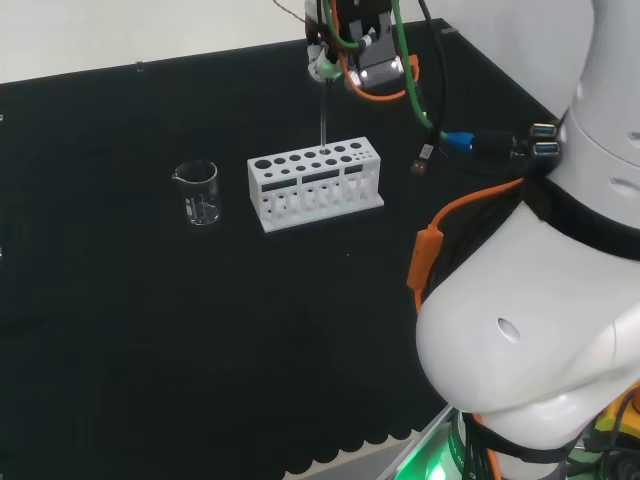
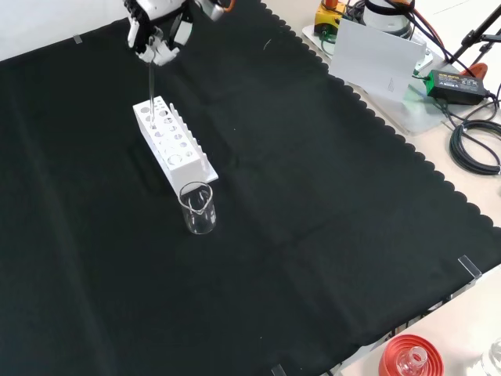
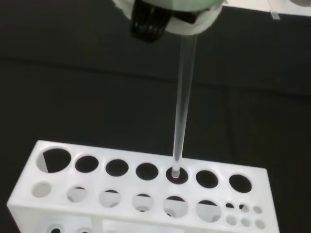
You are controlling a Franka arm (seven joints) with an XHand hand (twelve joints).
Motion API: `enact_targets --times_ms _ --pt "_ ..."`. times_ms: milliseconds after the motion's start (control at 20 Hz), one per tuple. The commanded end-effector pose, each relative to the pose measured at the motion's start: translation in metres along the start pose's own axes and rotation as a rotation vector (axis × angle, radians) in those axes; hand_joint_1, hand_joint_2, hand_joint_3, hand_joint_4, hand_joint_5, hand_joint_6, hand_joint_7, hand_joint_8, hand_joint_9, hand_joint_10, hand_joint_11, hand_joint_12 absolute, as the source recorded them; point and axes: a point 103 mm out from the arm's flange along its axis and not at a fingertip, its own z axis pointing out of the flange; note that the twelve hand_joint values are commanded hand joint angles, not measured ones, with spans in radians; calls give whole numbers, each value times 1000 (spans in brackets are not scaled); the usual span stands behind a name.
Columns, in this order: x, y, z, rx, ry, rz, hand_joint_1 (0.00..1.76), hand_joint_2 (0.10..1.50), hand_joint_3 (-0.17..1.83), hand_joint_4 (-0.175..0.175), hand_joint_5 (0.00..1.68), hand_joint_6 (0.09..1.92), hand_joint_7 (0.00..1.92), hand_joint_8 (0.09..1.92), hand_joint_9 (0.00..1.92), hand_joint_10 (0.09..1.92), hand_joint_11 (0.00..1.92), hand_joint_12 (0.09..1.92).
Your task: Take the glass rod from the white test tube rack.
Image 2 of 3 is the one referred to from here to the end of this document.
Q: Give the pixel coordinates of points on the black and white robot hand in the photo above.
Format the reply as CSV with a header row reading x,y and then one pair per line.
x,y
156,11

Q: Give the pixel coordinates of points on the small clear glass flask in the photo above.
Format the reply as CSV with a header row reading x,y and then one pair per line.
x,y
413,362

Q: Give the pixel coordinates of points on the black power adapter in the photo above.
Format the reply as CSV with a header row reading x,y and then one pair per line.
x,y
456,86

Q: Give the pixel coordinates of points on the small clear glass beaker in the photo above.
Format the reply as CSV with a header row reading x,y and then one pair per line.
x,y
199,219

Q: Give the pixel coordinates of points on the clear glass rod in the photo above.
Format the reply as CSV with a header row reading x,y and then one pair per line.
x,y
151,94

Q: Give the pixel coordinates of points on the black bench cloth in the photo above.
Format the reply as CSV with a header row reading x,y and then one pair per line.
x,y
293,196

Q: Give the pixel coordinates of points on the grey metal base plate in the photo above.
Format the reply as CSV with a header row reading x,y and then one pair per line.
x,y
419,117

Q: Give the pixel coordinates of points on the orange tripod foot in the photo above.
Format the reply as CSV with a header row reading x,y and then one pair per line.
x,y
477,70

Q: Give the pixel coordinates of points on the white test tube rack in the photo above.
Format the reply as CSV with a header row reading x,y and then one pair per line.
x,y
184,166

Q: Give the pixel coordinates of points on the black tripod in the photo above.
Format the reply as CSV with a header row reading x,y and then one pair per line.
x,y
475,33

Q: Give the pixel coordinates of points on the clear glass vessel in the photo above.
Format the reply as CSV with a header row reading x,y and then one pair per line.
x,y
493,360

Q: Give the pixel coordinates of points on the pale board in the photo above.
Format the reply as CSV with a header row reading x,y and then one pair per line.
x,y
372,58

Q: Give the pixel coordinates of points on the red ribbed funnel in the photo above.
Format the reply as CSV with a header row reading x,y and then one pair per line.
x,y
391,356

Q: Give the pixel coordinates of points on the yellow stop button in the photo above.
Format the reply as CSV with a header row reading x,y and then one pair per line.
x,y
329,17

